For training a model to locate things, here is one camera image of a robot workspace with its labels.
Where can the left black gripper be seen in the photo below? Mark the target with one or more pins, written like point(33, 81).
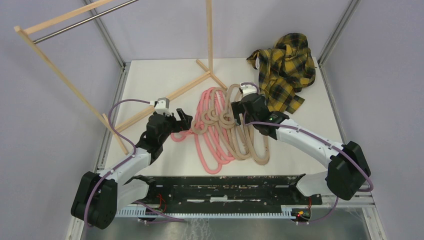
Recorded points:
point(185, 119)

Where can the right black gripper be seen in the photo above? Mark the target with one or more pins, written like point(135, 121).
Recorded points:
point(241, 108)

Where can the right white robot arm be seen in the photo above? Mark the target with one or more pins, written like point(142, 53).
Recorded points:
point(346, 165)

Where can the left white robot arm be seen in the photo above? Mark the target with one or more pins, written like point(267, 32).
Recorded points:
point(101, 195)

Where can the pink hanger inner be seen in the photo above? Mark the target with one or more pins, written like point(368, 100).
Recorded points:
point(222, 139)

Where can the pink hanger middle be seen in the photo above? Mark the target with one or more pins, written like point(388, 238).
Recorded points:
point(210, 135)

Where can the yellow plaid shirt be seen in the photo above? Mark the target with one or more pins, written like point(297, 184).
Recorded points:
point(284, 70)

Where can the wooden clothes rack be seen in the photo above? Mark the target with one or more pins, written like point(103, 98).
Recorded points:
point(40, 116)

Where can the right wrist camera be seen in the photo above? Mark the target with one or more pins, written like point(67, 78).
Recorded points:
point(247, 89)

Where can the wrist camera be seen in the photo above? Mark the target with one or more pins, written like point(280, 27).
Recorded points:
point(247, 89)
point(161, 107)

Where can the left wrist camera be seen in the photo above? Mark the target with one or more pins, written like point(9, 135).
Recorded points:
point(161, 107)

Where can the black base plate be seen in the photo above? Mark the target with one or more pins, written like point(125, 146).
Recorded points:
point(226, 194)

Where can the white cable comb rail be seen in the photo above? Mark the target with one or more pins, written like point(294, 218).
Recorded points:
point(135, 211)

